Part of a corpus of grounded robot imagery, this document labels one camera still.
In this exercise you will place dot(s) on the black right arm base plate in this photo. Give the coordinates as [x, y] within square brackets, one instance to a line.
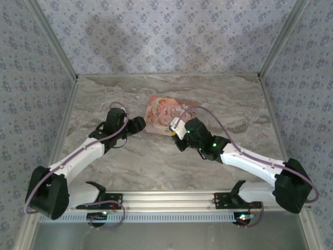
[223, 200]

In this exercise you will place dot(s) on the aluminium front mounting rail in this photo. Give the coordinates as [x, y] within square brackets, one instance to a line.
[166, 200]

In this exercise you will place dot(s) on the aluminium upright corner post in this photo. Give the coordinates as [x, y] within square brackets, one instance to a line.
[283, 39]
[52, 39]

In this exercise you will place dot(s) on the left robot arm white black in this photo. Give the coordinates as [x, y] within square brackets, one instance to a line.
[78, 161]

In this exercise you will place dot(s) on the pink illustrated storybook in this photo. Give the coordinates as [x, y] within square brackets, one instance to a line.
[158, 112]

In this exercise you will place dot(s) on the grey metal panel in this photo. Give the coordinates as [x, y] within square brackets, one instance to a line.
[166, 237]

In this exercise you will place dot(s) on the small metal padlock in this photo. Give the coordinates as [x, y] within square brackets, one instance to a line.
[166, 129]

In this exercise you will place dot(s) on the aluminium table side rail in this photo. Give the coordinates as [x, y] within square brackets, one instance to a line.
[270, 109]
[65, 122]

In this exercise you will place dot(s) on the black controller board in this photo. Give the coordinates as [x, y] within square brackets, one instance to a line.
[243, 218]
[97, 216]

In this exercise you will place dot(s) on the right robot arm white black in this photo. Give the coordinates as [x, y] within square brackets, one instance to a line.
[249, 161]

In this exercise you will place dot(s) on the black right controller board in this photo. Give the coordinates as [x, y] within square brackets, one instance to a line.
[243, 218]

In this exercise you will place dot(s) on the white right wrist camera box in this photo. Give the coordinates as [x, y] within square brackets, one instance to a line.
[179, 126]

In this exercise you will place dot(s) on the aluminium table back rail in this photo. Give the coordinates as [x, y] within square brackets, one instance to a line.
[169, 75]

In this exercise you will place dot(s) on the black left controller board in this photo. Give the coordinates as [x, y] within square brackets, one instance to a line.
[97, 216]

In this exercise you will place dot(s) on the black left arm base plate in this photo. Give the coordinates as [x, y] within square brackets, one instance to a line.
[114, 199]

